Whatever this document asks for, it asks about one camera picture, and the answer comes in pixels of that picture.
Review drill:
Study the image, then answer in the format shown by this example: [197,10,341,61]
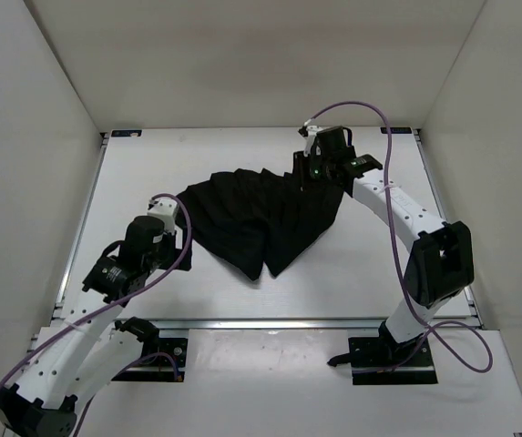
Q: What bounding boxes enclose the black pleated skirt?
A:
[178,168,343,281]

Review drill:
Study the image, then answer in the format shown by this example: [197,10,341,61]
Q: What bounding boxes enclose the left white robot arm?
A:
[0,194,192,436]

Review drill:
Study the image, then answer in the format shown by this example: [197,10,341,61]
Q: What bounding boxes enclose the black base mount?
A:
[327,337,438,386]
[113,330,189,383]

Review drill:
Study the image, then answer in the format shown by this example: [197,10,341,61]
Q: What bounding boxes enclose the blue corner label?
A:
[110,129,142,137]
[380,127,413,135]

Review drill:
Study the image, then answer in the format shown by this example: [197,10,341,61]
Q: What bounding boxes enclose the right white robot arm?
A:
[293,124,475,366]

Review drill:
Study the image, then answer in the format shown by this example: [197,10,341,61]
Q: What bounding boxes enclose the aluminium front rail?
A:
[152,318,383,330]

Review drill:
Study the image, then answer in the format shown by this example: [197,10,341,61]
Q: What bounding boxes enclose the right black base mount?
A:
[327,337,438,386]

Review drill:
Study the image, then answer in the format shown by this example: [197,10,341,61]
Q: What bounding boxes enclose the left blue corner label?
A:
[110,129,142,137]

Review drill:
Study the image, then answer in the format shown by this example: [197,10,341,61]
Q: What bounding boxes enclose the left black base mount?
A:
[113,330,189,383]

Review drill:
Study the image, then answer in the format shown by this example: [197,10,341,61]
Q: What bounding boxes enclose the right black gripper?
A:
[288,150,334,194]

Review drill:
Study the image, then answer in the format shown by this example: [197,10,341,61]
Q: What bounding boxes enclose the right blue corner label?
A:
[380,127,413,135]

